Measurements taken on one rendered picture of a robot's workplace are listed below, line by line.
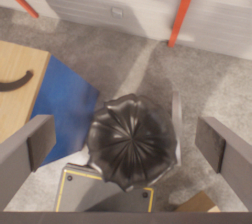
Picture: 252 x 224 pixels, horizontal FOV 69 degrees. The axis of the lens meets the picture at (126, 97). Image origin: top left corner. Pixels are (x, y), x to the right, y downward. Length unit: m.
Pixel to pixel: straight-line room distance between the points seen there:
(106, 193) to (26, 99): 0.89
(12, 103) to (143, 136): 0.71
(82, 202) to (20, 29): 1.78
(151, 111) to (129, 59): 0.88
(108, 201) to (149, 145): 0.53
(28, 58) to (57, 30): 1.21
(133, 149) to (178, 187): 0.73
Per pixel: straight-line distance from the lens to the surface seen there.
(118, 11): 1.56
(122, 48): 1.84
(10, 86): 0.93
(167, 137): 1.03
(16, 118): 0.91
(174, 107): 1.20
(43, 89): 0.92
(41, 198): 2.02
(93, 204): 1.50
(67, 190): 1.53
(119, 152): 1.15
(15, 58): 0.97
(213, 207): 1.55
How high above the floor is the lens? 1.67
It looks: 80 degrees down
